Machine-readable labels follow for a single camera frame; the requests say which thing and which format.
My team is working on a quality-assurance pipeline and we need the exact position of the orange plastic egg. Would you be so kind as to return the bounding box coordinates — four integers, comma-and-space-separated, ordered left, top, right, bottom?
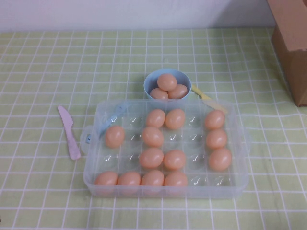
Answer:
204, 110, 226, 130
167, 84, 188, 99
141, 170, 165, 187
206, 129, 228, 150
141, 126, 165, 148
208, 148, 233, 172
157, 73, 177, 92
117, 171, 142, 187
105, 125, 125, 148
165, 108, 186, 130
145, 109, 166, 128
164, 171, 189, 187
139, 147, 165, 169
150, 88, 169, 100
163, 149, 187, 171
94, 171, 119, 186

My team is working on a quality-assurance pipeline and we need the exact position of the transparent plastic egg box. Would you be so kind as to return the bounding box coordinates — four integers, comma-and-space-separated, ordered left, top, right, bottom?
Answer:
80, 99, 252, 200

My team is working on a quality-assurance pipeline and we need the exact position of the brown cardboard box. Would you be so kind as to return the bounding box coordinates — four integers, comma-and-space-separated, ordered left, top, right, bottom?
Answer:
267, 0, 307, 107

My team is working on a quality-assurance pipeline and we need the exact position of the light blue bowl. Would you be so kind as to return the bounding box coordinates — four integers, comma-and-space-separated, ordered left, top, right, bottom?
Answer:
143, 69, 192, 101

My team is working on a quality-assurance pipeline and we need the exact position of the blue plastic knife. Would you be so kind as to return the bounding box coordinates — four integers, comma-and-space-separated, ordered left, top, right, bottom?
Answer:
98, 104, 131, 138

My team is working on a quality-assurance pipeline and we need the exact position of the yellow plastic knife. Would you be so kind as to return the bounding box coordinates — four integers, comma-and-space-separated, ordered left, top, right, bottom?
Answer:
191, 85, 228, 115

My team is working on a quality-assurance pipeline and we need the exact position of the pink plastic knife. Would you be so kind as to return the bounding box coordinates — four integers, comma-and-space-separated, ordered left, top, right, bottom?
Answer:
57, 105, 82, 161

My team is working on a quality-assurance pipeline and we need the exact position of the green white grid tablecloth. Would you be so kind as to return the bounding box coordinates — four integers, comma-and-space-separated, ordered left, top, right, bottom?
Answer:
0, 27, 307, 230

